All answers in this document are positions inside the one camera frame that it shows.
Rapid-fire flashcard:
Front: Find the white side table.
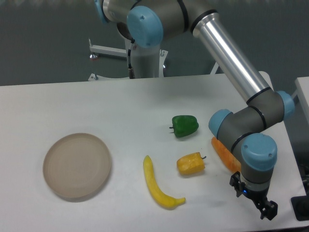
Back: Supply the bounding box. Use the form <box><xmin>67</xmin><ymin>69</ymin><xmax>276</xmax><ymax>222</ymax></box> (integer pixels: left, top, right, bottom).
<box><xmin>295</xmin><ymin>76</ymin><xmax>309</xmax><ymax>123</ymax></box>

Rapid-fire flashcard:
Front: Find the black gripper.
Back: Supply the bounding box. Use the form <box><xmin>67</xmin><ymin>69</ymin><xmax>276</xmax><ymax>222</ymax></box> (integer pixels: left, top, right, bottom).
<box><xmin>229</xmin><ymin>172</ymin><xmax>278</xmax><ymax>220</ymax></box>

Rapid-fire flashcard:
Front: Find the green bell pepper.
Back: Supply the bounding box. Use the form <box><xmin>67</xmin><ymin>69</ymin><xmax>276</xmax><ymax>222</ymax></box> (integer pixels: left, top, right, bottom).
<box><xmin>170</xmin><ymin>115</ymin><xmax>199</xmax><ymax>138</ymax></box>

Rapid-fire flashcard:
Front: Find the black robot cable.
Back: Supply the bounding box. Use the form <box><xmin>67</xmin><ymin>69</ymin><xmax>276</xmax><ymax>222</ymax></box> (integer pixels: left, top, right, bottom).
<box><xmin>127</xmin><ymin>38</ymin><xmax>136</xmax><ymax>79</ymax></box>

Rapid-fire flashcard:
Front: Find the yellow orange bell pepper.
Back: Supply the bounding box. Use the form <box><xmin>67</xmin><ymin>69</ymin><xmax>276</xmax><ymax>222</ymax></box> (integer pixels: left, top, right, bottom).
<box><xmin>176</xmin><ymin>152</ymin><xmax>206</xmax><ymax>175</ymax></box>

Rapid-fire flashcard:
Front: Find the black device at edge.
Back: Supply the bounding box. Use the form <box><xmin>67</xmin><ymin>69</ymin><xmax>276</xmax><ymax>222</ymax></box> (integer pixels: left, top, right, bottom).
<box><xmin>291</xmin><ymin>196</ymin><xmax>309</xmax><ymax>221</ymax></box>

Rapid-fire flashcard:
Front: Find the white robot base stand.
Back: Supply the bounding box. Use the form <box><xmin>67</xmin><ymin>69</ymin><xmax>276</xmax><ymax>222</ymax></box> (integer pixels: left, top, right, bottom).
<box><xmin>88</xmin><ymin>39</ymin><xmax>169</xmax><ymax>79</ymax></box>

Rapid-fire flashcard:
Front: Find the beige round plate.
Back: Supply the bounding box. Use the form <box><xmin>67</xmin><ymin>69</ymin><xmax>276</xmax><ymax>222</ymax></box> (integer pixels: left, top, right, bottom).
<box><xmin>42</xmin><ymin>133</ymin><xmax>112</xmax><ymax>202</ymax></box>

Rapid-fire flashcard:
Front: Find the orange carrot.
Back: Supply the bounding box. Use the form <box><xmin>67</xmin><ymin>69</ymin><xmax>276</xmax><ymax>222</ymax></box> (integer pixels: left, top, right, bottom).
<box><xmin>211</xmin><ymin>137</ymin><xmax>241</xmax><ymax>173</ymax></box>

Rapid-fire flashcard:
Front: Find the yellow banana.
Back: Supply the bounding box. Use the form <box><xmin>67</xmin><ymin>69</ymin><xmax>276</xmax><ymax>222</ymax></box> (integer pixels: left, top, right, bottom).
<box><xmin>143</xmin><ymin>156</ymin><xmax>186</xmax><ymax>209</ymax></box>

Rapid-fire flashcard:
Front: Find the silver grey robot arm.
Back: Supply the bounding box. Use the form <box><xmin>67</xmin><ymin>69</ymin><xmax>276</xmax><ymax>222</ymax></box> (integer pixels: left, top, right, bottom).
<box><xmin>95</xmin><ymin>0</ymin><xmax>295</xmax><ymax>219</ymax></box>

